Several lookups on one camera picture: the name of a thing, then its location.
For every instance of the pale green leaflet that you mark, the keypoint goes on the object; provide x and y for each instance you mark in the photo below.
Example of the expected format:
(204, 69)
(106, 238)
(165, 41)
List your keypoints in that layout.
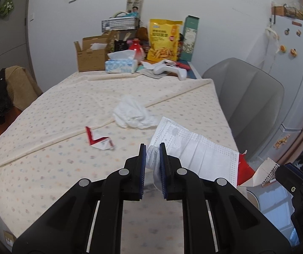
(151, 74)

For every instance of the brown chair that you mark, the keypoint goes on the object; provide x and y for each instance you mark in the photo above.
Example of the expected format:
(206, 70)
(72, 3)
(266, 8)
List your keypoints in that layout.
(22, 84)

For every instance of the black hook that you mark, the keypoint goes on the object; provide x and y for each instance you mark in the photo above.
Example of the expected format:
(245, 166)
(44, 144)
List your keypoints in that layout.
(272, 21)

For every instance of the red floral tin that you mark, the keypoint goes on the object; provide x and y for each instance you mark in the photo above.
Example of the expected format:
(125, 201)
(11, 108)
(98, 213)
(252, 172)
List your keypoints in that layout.
(181, 47)

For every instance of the tall green box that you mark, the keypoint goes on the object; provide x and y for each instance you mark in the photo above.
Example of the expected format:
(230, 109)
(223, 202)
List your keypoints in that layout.
(189, 37)

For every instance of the grey chair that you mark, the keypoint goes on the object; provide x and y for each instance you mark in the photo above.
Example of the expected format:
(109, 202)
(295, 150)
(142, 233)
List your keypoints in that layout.
(246, 98)

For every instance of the red white wrapper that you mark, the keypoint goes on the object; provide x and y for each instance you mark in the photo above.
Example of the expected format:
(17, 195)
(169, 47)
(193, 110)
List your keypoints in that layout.
(101, 144)

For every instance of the blue tissue box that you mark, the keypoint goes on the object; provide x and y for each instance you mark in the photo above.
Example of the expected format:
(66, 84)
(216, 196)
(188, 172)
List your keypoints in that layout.
(119, 66)

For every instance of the white refrigerator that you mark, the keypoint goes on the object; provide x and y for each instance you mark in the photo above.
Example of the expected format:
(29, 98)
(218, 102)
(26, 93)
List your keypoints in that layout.
(294, 84)

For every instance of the white face mask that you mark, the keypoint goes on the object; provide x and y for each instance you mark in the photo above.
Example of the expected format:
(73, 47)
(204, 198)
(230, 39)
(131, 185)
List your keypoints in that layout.
(201, 150)

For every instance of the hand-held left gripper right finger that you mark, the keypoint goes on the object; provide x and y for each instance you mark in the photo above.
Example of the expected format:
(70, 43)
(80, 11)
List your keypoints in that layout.
(163, 169)

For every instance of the white tissue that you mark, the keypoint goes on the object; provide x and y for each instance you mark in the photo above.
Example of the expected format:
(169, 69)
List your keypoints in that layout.
(133, 113)

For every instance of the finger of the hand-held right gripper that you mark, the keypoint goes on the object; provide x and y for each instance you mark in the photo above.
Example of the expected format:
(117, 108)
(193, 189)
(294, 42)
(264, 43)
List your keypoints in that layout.
(286, 177)
(301, 171)

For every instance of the wooden box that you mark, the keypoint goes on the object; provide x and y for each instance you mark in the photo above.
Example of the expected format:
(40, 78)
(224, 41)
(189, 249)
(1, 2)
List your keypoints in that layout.
(278, 10)

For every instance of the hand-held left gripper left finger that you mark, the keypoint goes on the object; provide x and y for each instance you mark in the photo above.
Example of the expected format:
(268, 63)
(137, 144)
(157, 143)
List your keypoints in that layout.
(141, 169)

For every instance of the red handheld tool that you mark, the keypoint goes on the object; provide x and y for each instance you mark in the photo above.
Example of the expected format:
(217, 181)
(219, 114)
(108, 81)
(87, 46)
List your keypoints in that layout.
(183, 65)

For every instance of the dotted cream tablecloth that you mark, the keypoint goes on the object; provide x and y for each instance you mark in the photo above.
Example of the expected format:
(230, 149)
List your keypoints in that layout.
(61, 164)

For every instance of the black pen holder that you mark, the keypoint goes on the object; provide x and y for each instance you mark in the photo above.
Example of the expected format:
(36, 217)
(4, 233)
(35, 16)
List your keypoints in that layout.
(120, 46)

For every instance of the open cardboard box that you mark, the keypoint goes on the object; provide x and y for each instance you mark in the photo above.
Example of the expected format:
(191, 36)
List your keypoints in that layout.
(90, 60)

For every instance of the yellow duck magnet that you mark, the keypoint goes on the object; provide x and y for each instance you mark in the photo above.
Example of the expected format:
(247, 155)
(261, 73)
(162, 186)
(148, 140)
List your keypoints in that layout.
(293, 52)

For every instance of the small white wall switch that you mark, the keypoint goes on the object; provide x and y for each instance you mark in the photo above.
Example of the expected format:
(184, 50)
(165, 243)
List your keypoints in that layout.
(32, 17)

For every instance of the yellow gecko magnet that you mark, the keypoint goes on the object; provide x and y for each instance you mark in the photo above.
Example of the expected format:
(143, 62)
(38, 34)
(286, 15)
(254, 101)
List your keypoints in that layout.
(281, 141)

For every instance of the white game controller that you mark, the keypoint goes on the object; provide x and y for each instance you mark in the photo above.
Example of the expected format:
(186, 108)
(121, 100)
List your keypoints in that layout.
(164, 70)

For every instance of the red vase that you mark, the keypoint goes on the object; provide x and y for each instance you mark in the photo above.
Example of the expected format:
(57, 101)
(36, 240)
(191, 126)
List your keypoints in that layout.
(137, 48)

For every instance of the white hanging bag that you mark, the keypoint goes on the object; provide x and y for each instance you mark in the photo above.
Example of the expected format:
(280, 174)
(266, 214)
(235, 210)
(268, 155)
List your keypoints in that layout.
(271, 35)

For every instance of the teal packet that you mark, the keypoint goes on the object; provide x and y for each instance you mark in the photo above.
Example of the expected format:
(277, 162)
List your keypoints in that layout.
(133, 14)

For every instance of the brown plush toy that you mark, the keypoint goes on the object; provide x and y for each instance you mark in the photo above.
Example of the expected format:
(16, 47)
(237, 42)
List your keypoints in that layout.
(142, 33)

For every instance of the blue table mat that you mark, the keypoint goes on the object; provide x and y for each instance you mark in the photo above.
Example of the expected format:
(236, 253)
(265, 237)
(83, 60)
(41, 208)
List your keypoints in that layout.
(193, 71)

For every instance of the yellow snack bag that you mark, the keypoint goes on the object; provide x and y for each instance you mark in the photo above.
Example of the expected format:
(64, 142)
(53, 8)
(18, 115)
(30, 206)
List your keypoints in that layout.
(163, 39)

